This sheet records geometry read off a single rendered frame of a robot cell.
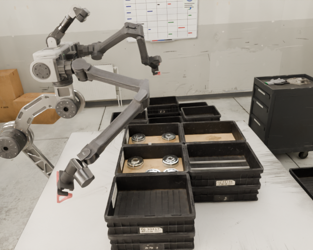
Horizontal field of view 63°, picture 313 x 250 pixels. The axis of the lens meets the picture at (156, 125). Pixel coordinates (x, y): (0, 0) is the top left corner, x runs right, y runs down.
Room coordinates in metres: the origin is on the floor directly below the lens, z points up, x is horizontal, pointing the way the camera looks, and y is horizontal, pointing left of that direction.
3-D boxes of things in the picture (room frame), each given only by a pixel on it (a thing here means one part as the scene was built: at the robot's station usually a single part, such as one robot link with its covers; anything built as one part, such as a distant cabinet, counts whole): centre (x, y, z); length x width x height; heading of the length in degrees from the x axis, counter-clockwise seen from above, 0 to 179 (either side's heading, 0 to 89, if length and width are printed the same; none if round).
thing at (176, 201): (0.94, 0.05, 0.87); 0.40 x 0.30 x 0.11; 88
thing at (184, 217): (0.94, 0.05, 0.92); 0.40 x 0.30 x 0.02; 88
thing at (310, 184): (1.58, -1.29, 0.26); 0.40 x 0.30 x 0.23; 2
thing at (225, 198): (1.22, -0.36, 0.76); 0.40 x 0.30 x 0.12; 88
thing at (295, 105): (2.59, -1.45, 0.45); 0.60 x 0.45 x 0.90; 92
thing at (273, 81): (2.66, -1.33, 0.88); 0.25 x 0.19 x 0.03; 92
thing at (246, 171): (1.22, -0.36, 0.92); 0.40 x 0.30 x 0.02; 88
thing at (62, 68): (1.36, 0.47, 1.45); 0.09 x 0.08 x 0.12; 2
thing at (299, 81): (2.64, -1.57, 0.88); 0.29 x 0.22 x 0.03; 92
